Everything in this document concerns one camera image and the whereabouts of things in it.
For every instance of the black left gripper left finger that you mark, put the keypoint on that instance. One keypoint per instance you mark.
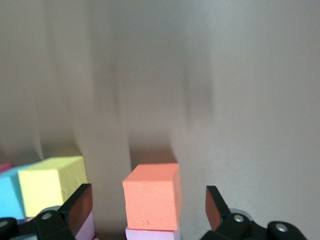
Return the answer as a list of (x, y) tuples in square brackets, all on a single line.
[(50, 225)]

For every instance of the red foam cube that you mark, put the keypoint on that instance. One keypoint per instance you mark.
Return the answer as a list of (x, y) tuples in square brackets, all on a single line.
[(5, 167)]

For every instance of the orange foam cube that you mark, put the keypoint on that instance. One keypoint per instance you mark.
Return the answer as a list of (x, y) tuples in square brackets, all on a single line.
[(150, 197)]

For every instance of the pink foam cube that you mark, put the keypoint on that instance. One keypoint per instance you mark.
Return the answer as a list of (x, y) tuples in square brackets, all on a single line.
[(152, 233), (86, 227)]

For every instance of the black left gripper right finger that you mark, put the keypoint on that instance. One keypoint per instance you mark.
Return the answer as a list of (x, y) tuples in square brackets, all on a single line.
[(237, 225)]

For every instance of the cyan foam cube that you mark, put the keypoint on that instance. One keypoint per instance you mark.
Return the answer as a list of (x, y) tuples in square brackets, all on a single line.
[(10, 195)]

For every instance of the yellow foam cube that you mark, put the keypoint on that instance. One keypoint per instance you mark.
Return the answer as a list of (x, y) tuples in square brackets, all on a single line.
[(47, 185)]

